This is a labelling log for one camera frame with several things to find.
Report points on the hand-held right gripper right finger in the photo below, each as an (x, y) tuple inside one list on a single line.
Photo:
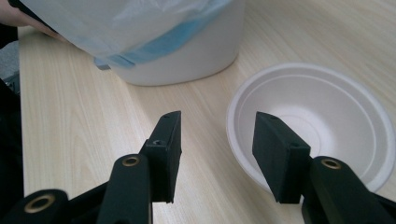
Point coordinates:
[(277, 161)]

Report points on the grey-blue pedal trash can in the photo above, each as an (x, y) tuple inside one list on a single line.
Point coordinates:
[(193, 60)]

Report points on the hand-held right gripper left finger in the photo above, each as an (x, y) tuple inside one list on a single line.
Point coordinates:
[(165, 161)]

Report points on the clear plastic bin liner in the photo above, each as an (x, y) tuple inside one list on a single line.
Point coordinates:
[(93, 26)]

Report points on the white disposable bowl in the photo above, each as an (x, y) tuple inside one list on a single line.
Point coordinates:
[(339, 102)]

